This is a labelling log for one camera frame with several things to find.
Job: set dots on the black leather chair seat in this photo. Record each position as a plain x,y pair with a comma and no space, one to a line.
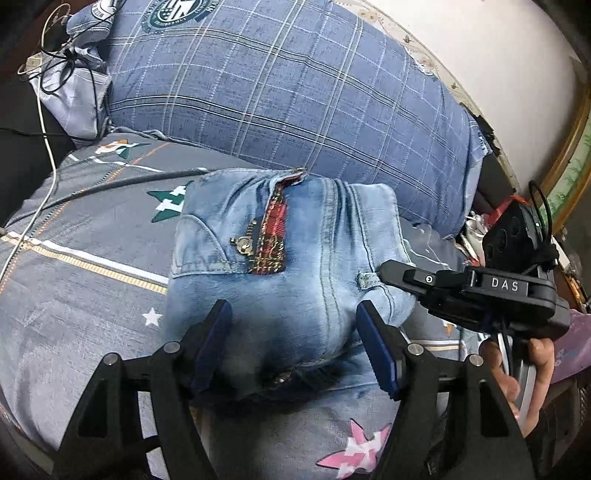
25,130

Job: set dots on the person's right hand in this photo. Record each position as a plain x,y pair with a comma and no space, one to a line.
542,355

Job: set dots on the blue plaid pillow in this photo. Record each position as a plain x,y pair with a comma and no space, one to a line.
285,84

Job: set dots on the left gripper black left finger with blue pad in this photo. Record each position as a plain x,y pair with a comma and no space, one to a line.
132,407

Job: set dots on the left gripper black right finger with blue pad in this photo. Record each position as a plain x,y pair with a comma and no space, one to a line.
482,439

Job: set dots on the grey patterned bed sheet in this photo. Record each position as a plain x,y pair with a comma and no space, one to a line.
88,258

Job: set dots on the light blue denim jeans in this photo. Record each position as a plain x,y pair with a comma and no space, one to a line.
294,256

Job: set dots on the red plastic bag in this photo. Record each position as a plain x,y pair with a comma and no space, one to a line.
492,218

